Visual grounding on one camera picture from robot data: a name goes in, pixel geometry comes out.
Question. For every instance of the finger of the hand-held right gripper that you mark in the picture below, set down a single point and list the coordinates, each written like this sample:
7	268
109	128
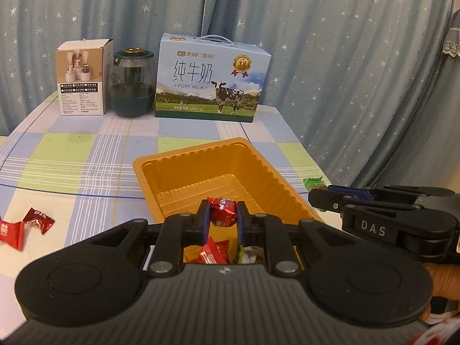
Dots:
424	191
330	199

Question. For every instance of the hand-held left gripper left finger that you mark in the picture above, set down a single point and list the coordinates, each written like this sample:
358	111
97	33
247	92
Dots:
205	219

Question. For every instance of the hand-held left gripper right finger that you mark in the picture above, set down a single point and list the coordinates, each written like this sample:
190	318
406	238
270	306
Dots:
240	222

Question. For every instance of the small red candy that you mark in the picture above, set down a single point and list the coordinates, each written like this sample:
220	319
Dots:
222	212

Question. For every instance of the green-wrapped candy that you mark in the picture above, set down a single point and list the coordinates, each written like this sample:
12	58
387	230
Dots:
312	182

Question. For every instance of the large red snack bag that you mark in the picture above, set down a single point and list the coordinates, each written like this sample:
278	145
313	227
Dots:
212	251

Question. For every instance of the silver green-edged snack packet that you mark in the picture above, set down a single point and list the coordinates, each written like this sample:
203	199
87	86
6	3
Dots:
248	255

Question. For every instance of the orange plastic tray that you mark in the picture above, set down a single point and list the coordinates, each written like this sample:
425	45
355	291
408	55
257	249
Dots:
187	172

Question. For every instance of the person's right hand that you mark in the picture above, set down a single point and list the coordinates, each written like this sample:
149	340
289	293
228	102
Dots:
445	276

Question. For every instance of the red white printed cloth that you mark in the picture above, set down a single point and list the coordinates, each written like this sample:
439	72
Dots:
438	334

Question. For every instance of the checked tablecloth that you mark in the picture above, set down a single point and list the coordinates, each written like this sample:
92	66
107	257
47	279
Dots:
90	158

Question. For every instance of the blue star curtain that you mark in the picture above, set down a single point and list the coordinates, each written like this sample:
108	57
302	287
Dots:
323	61

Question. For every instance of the blue milk carton box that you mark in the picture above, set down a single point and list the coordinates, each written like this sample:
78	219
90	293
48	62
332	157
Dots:
208	79

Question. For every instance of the dark green glass jar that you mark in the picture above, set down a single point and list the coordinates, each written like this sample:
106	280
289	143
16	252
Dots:
131	90

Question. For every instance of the lace-edged blue cloth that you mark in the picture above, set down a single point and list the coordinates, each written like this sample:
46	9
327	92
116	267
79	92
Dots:
452	39

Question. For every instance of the dark red snack packet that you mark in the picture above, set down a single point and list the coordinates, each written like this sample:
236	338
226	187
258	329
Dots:
39	219

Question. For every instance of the white cardboard box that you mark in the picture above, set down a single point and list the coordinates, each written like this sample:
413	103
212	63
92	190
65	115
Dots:
81	79

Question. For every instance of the red square snack packet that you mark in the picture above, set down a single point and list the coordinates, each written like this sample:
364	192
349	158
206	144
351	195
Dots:
10	233

